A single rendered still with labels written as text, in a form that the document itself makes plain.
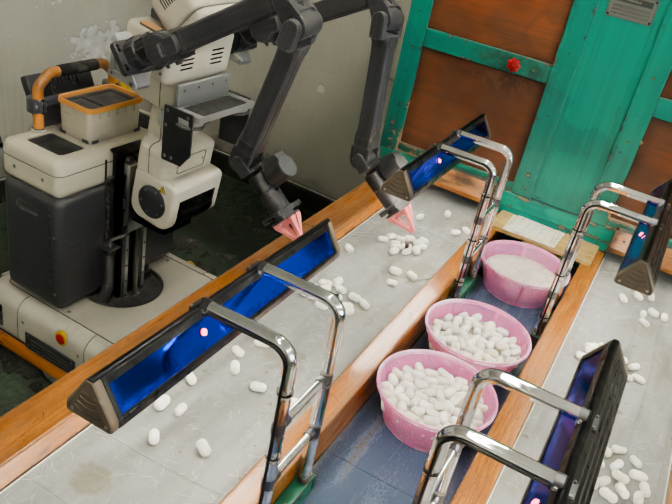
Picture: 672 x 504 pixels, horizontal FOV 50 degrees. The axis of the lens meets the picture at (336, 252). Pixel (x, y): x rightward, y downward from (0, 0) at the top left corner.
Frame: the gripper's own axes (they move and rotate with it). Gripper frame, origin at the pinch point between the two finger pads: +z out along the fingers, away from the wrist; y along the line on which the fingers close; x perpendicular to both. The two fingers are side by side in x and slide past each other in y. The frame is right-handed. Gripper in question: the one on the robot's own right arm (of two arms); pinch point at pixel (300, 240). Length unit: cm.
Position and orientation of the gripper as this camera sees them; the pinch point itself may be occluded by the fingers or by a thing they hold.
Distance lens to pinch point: 182.5
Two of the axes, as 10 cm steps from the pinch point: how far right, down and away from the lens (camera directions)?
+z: 5.4, 8.4, 0.6
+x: -6.9, 4.0, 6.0
